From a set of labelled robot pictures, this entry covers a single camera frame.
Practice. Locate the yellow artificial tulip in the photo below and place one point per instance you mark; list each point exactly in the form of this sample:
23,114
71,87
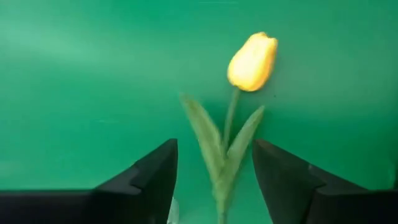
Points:
252,62

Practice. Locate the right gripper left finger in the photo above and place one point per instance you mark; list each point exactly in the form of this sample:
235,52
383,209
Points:
140,193

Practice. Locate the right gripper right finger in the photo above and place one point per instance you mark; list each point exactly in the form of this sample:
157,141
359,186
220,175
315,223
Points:
295,193

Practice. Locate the green table mat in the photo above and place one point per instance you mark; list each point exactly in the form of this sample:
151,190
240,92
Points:
93,77

